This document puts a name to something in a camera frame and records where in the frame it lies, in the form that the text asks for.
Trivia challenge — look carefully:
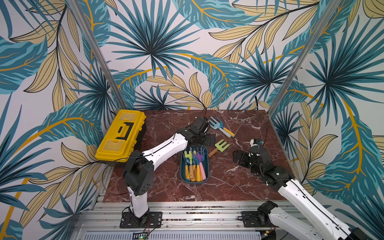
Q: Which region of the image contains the yellow plastic toolbox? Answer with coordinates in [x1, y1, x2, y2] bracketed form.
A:
[96, 110, 147, 163]

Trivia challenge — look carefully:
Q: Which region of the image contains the left aluminium corner post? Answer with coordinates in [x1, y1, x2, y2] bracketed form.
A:
[67, 0, 127, 109]

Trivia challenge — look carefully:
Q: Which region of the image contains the aluminium corner post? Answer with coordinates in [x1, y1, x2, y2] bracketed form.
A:
[67, 0, 127, 109]
[267, 0, 342, 117]

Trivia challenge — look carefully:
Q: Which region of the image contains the purple small rake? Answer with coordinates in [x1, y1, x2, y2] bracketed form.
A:
[193, 151, 207, 181]

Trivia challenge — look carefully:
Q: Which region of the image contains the green rake wooden handle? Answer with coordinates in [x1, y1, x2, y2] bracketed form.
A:
[184, 151, 195, 182]
[208, 140, 231, 158]

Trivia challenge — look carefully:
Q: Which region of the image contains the blue claw rake yellow handle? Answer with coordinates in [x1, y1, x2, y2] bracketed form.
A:
[194, 165, 202, 182]

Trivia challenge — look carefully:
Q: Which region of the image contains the aluminium rail frame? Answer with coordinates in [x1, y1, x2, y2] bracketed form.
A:
[68, 200, 335, 240]

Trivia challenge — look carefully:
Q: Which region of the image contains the right aluminium corner post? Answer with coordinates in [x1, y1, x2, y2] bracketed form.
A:
[267, 0, 342, 117]

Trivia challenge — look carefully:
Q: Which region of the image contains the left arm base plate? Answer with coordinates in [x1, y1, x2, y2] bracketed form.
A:
[120, 212, 163, 229]

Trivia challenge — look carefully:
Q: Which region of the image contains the teal storage tray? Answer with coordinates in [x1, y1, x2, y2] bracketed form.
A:
[180, 145, 210, 184]

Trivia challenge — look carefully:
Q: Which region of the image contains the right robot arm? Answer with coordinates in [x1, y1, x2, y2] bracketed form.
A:
[233, 145, 368, 240]

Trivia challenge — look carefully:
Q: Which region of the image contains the light blue fork pink handle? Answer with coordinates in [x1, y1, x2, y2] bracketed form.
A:
[208, 117, 232, 138]

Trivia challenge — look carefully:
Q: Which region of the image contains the teal fork yellow handle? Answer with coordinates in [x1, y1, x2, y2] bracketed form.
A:
[218, 118, 236, 138]

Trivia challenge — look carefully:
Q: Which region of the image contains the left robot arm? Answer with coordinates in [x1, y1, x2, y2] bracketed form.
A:
[123, 117, 209, 224]

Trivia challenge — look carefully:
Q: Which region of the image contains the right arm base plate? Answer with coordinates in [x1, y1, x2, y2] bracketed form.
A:
[237, 211, 277, 229]

